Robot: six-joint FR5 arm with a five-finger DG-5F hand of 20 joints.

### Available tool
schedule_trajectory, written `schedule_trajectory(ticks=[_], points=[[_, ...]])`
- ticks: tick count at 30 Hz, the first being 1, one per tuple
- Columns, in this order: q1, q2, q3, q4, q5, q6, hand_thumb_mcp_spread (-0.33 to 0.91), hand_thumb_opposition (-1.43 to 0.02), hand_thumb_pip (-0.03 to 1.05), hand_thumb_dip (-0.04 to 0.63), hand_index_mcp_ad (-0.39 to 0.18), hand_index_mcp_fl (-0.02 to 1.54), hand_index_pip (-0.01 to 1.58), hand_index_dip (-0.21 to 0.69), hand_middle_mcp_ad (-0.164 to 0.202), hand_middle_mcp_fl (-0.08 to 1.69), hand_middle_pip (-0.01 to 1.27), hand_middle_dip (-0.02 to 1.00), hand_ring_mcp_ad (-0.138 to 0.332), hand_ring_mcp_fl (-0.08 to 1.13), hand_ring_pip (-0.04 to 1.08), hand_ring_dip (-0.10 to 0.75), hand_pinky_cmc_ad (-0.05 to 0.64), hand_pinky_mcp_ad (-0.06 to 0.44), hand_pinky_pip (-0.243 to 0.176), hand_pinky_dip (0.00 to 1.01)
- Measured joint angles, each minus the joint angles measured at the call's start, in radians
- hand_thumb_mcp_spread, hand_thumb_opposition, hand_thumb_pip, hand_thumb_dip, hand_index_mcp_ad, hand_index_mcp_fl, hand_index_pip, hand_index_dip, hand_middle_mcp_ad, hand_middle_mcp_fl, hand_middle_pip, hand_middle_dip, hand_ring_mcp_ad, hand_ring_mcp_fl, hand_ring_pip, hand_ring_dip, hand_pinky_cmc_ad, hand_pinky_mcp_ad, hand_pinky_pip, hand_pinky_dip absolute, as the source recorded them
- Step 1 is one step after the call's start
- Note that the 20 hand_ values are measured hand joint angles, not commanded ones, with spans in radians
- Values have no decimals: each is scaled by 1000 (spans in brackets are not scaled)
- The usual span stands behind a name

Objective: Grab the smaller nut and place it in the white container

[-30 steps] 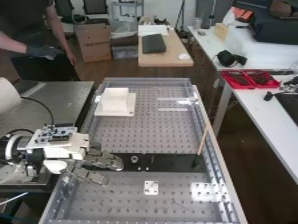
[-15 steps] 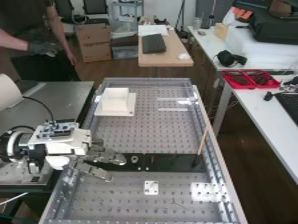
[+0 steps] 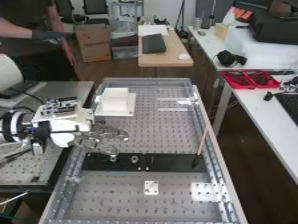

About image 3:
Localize clear box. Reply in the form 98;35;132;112
38;77;248;224

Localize black cable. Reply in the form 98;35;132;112
18;90;47;108

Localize white desk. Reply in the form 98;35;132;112
187;24;298;186

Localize black chair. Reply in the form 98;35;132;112
81;0;108;16

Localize cardboard box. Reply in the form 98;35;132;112
73;23;112;64

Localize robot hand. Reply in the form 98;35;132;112
31;95;130;157

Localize small square metal plate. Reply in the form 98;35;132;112
142;180;159;196

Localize black plate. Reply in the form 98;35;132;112
82;152;207;173

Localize small white box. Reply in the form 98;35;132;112
93;87;136;118

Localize large black case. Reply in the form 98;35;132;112
246;9;298;45

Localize red tray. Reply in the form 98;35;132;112
244;69;281;89
219;69;257;90

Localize wooden desk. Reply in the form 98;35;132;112
136;24;195;68

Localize person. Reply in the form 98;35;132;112
0;0;77;68

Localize thin stick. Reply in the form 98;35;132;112
195;112;210;157

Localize black headphones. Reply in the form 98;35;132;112
215;49;248;68

